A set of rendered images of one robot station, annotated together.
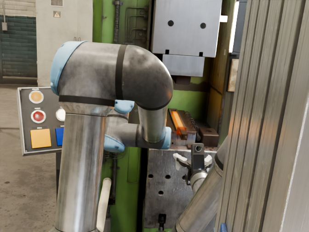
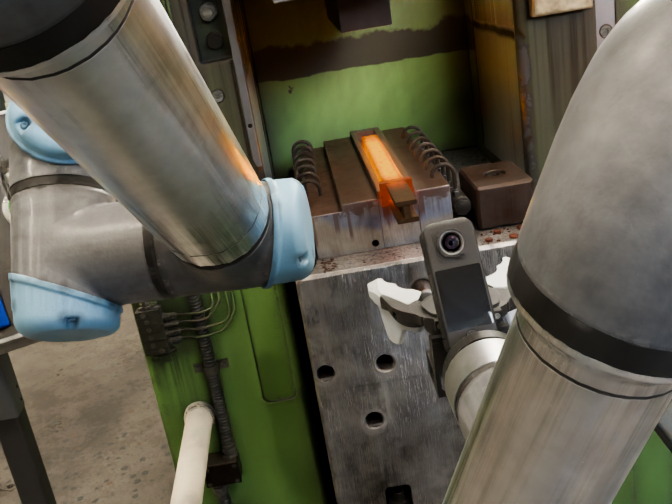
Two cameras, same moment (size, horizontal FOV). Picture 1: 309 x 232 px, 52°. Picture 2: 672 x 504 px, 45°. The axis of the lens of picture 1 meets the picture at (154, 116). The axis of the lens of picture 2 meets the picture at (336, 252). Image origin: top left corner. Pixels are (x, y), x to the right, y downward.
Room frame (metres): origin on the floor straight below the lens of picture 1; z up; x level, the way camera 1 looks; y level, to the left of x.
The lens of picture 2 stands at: (0.42, -0.10, 1.33)
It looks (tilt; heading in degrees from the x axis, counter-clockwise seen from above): 20 degrees down; 3
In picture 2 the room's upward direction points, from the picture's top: 9 degrees counter-clockwise
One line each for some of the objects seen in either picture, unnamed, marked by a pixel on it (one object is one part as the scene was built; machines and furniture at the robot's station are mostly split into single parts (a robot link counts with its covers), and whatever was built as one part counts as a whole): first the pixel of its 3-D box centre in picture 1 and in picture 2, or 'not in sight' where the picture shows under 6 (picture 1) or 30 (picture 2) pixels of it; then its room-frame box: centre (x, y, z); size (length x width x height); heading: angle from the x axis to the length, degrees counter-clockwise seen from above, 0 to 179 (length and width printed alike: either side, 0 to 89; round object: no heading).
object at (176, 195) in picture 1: (176, 167); (417, 317); (1.74, -0.15, 0.69); 0.56 x 0.38 x 0.45; 4
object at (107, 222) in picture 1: (102, 223); not in sight; (1.60, 0.25, 0.36); 0.09 x 0.07 x 0.12; 94
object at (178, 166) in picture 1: (178, 163); (392, 315); (1.16, -0.11, 0.98); 0.09 x 0.03 x 0.06; 40
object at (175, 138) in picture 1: (171, 124); (366, 181); (1.72, -0.10, 0.96); 0.42 x 0.20 x 0.09; 4
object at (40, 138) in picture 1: (40, 138); not in sight; (1.23, 0.46, 1.01); 0.07 x 0.05 x 0.07; 119
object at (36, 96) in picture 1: (36, 96); not in sight; (1.31, 0.51, 1.16); 0.05 x 0.03 x 0.04; 94
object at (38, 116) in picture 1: (38, 116); not in sight; (1.27, 0.48, 1.09); 0.05 x 0.03 x 0.04; 94
